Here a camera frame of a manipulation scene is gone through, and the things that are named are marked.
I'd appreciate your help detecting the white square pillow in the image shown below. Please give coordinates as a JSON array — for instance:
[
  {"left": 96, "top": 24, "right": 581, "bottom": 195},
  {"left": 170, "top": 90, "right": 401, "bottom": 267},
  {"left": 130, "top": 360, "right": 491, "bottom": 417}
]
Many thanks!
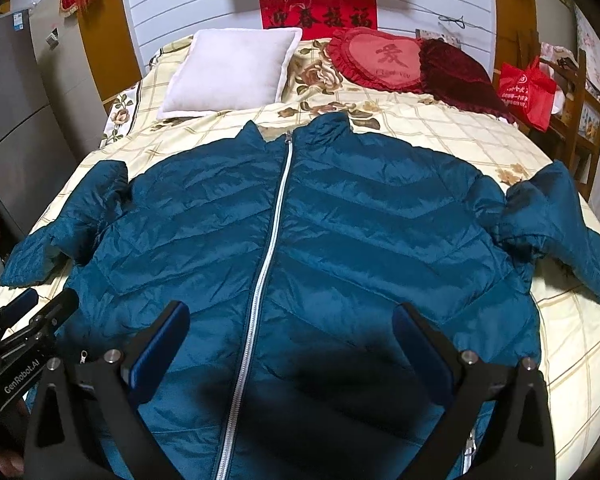
[{"left": 158, "top": 27, "right": 302, "bottom": 120}]

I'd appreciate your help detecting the red banner with characters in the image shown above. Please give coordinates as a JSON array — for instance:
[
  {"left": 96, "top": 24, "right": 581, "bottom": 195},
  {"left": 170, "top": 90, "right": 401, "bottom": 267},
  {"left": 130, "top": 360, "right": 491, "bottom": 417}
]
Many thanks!
[{"left": 259, "top": 0, "right": 377, "bottom": 37}]

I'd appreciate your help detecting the red heart-shaped cushion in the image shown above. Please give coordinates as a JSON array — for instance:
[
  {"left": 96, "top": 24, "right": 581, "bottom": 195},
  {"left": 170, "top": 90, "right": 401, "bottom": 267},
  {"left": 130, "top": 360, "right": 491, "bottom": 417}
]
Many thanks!
[{"left": 326, "top": 27, "right": 422, "bottom": 93}]

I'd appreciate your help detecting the grey wardrobe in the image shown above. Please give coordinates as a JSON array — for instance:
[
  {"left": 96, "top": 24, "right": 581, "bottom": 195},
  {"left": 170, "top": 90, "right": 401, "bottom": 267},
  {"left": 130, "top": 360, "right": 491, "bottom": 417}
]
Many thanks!
[{"left": 0, "top": 10, "right": 78, "bottom": 240}]

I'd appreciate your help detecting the blue puffer jacket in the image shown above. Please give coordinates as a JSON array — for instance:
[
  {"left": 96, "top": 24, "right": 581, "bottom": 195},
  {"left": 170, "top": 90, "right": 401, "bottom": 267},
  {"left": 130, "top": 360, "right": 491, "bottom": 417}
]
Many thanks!
[{"left": 2, "top": 113, "right": 600, "bottom": 479}]

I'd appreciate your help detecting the red shopping bag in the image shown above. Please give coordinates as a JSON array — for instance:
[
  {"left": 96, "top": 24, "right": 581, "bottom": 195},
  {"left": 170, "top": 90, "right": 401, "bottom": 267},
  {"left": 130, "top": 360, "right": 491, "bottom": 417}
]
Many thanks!
[{"left": 496, "top": 56, "right": 557, "bottom": 132}]

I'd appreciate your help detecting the wooden chair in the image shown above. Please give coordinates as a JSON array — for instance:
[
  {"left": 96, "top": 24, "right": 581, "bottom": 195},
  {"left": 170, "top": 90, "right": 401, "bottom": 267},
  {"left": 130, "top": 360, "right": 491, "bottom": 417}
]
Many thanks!
[{"left": 518, "top": 32, "right": 600, "bottom": 200}]

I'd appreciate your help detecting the dark red velvet cushion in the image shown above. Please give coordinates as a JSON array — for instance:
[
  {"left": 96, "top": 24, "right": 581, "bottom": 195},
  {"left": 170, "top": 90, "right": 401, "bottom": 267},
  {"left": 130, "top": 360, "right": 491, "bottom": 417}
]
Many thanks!
[{"left": 419, "top": 39, "right": 515, "bottom": 122}]

